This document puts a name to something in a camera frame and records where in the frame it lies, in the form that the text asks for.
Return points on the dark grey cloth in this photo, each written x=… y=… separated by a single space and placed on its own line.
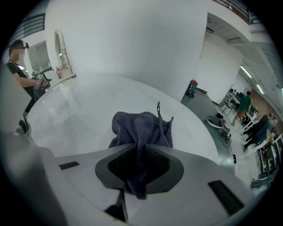
x=137 y=125

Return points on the ornate white vanity table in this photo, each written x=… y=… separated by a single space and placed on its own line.
x=64 y=76

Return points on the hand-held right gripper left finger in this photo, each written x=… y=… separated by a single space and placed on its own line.
x=84 y=172

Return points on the black treadmill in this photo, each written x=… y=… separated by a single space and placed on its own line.
x=47 y=71

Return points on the black shelf rack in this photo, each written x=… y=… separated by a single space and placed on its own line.
x=268 y=156

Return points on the white desk row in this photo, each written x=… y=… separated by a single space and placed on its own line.
x=237 y=95

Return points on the white louvred window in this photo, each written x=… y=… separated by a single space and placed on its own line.
x=39 y=55

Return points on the white oval pod shell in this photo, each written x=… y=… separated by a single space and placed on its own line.
x=215 y=122

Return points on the oval white-framed mirror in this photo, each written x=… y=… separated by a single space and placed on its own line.
x=59 y=48

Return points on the dark floor device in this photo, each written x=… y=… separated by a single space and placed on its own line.
x=234 y=159

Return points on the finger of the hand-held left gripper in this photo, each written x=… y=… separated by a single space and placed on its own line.
x=24 y=128

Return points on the black railing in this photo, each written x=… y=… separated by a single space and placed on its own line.
x=35 y=22

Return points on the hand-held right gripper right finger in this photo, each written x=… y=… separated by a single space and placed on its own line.
x=199 y=176

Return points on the low grey platform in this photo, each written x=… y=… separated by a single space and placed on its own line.
x=202 y=92

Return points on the blue bin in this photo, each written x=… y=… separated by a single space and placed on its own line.
x=192 y=88

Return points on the red box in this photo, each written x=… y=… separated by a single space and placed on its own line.
x=193 y=82

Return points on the ceiling light tube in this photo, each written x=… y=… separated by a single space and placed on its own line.
x=245 y=71
x=260 y=89

